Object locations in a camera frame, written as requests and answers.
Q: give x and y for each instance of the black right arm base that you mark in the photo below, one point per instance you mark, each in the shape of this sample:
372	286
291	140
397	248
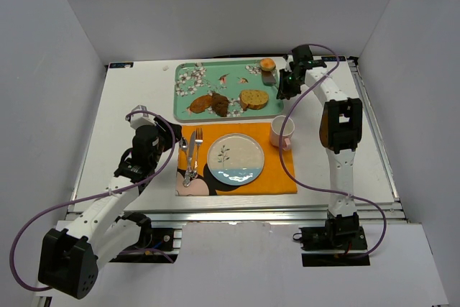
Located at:
340	242

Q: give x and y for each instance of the brown croissant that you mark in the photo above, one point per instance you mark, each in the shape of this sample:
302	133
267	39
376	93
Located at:
200	104

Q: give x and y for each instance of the ceramic plate with plant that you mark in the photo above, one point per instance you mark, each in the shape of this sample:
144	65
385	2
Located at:
235	159

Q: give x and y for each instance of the silver spoon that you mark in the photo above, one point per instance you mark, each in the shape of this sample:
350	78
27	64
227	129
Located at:
184	149

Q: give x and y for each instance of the silver knife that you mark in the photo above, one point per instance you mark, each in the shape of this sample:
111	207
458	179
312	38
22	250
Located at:
190	154

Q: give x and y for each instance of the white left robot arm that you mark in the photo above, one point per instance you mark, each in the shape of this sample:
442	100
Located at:
72	257

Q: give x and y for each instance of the silver fork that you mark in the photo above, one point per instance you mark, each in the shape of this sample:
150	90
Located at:
198	143

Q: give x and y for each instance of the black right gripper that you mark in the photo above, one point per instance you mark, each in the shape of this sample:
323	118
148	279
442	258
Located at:
286	84

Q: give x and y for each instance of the small round bun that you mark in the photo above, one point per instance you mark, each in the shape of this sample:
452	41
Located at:
267	64

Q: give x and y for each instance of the metal cake server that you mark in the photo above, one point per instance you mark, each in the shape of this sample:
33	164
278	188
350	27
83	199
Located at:
269	77

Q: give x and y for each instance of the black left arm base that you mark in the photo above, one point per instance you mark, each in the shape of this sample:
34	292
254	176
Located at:
154	246

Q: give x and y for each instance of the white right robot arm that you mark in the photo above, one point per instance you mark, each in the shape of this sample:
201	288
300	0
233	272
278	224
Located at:
340	132

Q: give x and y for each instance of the pink mug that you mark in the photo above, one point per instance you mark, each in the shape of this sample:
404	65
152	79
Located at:
281	132

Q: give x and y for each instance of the left blue table label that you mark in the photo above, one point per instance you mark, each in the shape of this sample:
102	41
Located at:
121	65

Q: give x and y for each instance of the blue table label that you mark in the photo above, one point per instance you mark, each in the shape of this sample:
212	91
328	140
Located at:
121	65
330	58

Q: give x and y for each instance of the orange cartoon placemat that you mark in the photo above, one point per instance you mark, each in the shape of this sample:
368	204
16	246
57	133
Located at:
274	178

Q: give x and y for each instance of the dark chocolate pastry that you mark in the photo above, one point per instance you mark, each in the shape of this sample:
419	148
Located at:
219	104

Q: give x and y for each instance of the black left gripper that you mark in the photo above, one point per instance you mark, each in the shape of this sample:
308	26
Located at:
168	134

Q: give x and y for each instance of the green floral tray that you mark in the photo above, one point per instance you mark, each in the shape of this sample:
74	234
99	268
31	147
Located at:
227	78

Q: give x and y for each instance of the sliced bread loaf piece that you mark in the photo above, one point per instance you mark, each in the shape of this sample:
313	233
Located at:
253	99

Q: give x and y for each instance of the right blue table label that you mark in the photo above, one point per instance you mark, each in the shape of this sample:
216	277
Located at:
330	58

